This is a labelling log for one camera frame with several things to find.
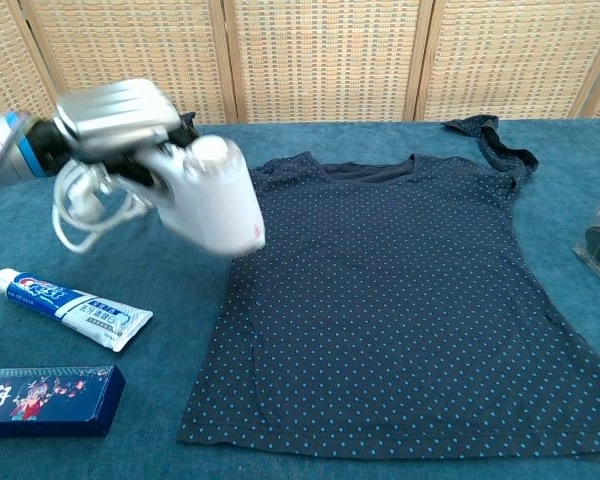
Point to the left robot hand silver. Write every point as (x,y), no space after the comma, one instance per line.
(115,115)

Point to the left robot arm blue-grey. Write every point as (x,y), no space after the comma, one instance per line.
(5,150)

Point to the navy blue dotted shirt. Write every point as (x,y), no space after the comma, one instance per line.
(380,300)

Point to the blue white toothpaste tube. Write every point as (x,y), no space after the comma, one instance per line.
(80,310)

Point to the woven rattan folding screen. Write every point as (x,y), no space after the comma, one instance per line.
(320,60)

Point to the teal table cloth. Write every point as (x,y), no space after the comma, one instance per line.
(155,360)

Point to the dark blue opera print box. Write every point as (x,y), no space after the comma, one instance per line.
(45,400)

